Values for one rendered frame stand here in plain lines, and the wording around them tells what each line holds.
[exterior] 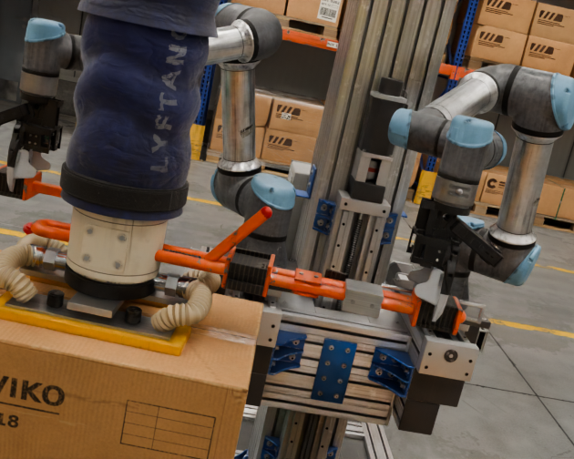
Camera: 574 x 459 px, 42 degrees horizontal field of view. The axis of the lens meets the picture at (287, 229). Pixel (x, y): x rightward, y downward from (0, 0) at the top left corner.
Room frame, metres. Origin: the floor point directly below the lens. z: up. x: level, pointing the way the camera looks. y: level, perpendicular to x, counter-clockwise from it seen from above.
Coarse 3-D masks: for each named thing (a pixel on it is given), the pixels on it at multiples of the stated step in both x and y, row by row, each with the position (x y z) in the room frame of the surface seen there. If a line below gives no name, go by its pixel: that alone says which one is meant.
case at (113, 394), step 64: (0, 320) 1.16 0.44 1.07; (256, 320) 1.40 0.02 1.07; (0, 384) 1.09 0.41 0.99; (64, 384) 1.09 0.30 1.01; (128, 384) 1.10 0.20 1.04; (192, 384) 1.10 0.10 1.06; (0, 448) 1.09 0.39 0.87; (64, 448) 1.09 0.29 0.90; (128, 448) 1.10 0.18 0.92; (192, 448) 1.10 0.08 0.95
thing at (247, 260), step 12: (240, 252) 1.35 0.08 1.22; (252, 252) 1.35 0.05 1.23; (228, 264) 1.27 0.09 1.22; (240, 264) 1.26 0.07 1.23; (252, 264) 1.30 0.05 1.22; (264, 264) 1.31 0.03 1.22; (228, 276) 1.27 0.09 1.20; (240, 276) 1.27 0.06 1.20; (252, 276) 1.27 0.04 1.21; (264, 276) 1.26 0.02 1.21; (228, 288) 1.26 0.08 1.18; (240, 288) 1.26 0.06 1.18; (252, 288) 1.26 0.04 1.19; (264, 288) 1.27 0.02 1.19
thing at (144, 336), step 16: (0, 304) 1.18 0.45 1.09; (16, 304) 1.18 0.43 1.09; (32, 304) 1.20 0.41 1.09; (48, 304) 1.20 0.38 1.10; (64, 304) 1.22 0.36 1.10; (16, 320) 1.16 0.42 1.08; (32, 320) 1.16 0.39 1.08; (48, 320) 1.16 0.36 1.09; (64, 320) 1.17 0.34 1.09; (80, 320) 1.18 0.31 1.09; (96, 320) 1.19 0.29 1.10; (112, 320) 1.20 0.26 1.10; (128, 320) 1.20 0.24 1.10; (144, 320) 1.23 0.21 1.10; (96, 336) 1.16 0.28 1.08; (112, 336) 1.16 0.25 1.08; (128, 336) 1.16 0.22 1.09; (144, 336) 1.17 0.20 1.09; (160, 336) 1.18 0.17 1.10; (176, 336) 1.20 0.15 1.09; (176, 352) 1.16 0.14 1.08
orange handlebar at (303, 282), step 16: (48, 192) 1.56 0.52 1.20; (32, 224) 1.29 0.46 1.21; (48, 224) 1.32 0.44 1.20; (64, 224) 1.32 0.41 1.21; (64, 240) 1.28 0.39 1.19; (160, 256) 1.28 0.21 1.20; (176, 256) 1.28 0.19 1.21; (224, 256) 1.33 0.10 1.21; (272, 272) 1.32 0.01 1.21; (288, 272) 1.32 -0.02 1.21; (304, 272) 1.32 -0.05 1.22; (288, 288) 1.28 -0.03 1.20; (304, 288) 1.28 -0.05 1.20; (320, 288) 1.28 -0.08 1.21; (336, 288) 1.28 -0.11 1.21; (384, 304) 1.28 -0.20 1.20; (400, 304) 1.28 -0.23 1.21; (464, 320) 1.29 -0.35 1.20
